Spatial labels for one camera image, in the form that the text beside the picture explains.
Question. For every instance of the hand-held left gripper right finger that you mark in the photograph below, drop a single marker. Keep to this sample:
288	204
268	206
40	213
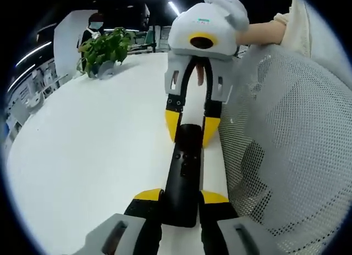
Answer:
233	235

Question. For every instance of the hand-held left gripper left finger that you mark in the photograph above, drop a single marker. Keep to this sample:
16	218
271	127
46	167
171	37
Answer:
123	235

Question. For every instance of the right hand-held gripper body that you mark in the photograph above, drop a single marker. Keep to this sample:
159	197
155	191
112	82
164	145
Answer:
209	27

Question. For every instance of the black remote control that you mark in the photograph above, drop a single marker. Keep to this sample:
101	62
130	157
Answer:
182	189

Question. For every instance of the person's right hand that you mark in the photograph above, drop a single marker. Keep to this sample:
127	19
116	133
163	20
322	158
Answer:
200	73

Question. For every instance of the ceiling light strip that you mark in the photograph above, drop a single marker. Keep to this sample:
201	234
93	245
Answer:
173	8
18	81
33	54

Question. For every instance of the grey plant pot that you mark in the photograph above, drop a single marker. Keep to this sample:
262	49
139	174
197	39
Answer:
105	70

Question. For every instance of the green potted plant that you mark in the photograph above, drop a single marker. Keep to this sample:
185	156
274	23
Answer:
104	50

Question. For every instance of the white square pillar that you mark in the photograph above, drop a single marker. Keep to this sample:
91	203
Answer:
67	46

